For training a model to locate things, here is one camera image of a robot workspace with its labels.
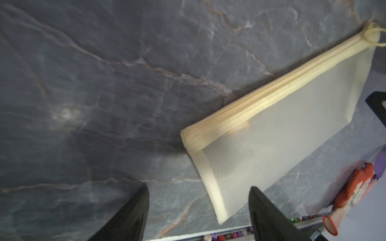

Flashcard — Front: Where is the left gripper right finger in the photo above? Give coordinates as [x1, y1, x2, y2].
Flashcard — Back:
[248, 186, 309, 241]

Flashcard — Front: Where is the yellow mesh pouch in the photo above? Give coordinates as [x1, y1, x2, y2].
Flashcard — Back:
[181, 23, 385, 224]

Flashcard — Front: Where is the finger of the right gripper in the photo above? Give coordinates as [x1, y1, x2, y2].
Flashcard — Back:
[365, 91, 386, 127]

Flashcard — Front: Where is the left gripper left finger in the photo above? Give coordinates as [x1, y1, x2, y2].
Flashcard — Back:
[88, 185, 150, 241]

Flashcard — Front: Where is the red patterned garden glove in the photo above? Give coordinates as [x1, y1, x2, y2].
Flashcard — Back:
[323, 163, 377, 236]

